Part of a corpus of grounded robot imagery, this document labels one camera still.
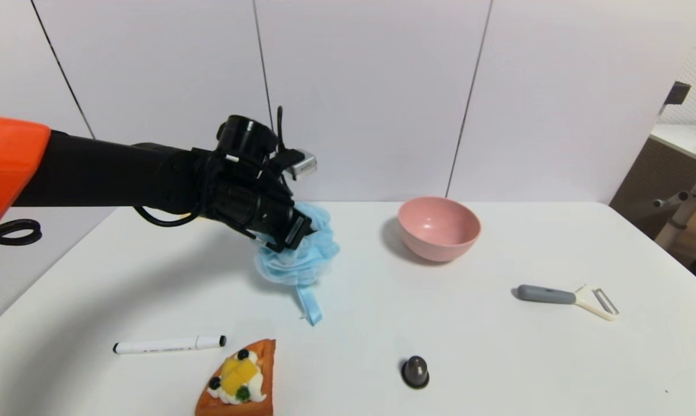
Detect black box on stand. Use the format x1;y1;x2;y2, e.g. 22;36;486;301
664;81;691;107

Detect dark grey round knob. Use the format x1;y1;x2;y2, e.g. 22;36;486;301
401;355;431;389

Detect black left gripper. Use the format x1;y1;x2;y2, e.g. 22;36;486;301
222;179;318;253

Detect blue mesh bath loofah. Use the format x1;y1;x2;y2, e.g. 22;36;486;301
253;202;340;326

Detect peeler with grey handle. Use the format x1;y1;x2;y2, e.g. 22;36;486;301
516;284;620;321

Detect toy waffle slice with fruit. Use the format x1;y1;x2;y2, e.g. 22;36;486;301
195;339;277;416

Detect black cable under arm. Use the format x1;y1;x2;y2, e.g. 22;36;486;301
133;199;205;228

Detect white background desk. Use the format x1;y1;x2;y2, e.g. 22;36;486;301
608;124;696;252

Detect black cable loop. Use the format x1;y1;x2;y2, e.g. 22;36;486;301
0;218;43;247

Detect pink bowl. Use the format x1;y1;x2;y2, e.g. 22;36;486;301
398;196;482;263

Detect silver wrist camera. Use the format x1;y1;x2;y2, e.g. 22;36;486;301
284;149;319;181

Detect white marker pen black caps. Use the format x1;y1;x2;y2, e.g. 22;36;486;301
113;335;228;355

